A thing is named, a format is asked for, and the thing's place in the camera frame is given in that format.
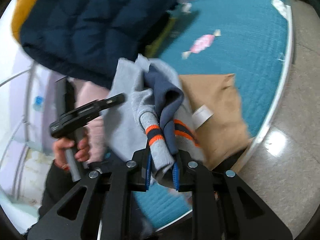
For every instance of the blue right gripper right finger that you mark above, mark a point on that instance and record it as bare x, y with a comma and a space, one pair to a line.
176, 176

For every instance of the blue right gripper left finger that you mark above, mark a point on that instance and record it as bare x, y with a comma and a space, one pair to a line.
148, 168

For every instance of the grey sweater with orange stripes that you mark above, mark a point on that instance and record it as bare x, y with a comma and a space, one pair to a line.
156, 113

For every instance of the left hand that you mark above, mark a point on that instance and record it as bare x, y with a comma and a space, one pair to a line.
62, 144

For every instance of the folded tan trousers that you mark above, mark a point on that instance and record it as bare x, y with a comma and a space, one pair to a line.
217, 115

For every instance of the navy and yellow puffer jacket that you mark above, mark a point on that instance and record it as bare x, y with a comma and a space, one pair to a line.
84, 39

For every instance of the teal quilted bed mat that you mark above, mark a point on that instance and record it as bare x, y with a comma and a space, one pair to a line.
238, 51

